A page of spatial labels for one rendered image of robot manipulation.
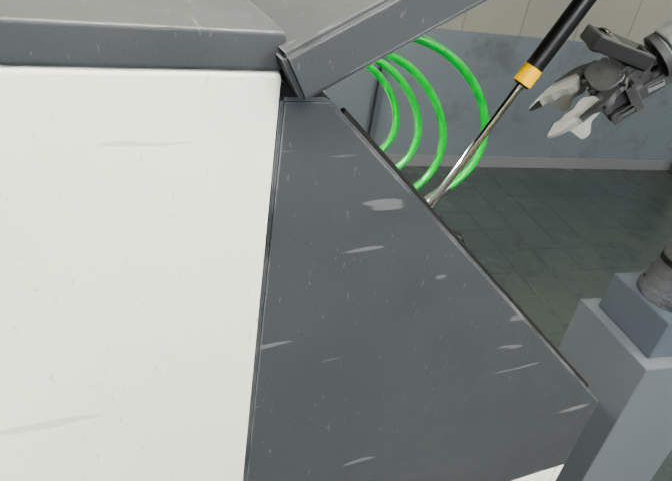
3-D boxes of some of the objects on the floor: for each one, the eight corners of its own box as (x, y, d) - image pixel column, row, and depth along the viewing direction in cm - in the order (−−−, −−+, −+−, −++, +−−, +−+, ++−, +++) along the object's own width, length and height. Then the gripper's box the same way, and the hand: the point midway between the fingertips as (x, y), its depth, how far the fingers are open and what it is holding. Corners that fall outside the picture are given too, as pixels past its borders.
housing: (215, 777, 119) (288, 31, 42) (63, 846, 108) (-225, 5, 30) (137, 327, 226) (117, -119, 148) (57, 338, 215) (-11, -136, 137)
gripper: (695, 96, 90) (567, 169, 97) (650, 53, 99) (537, 123, 107) (682, 58, 85) (548, 139, 92) (636, 16, 94) (518, 93, 101)
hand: (542, 116), depth 97 cm, fingers open, 7 cm apart
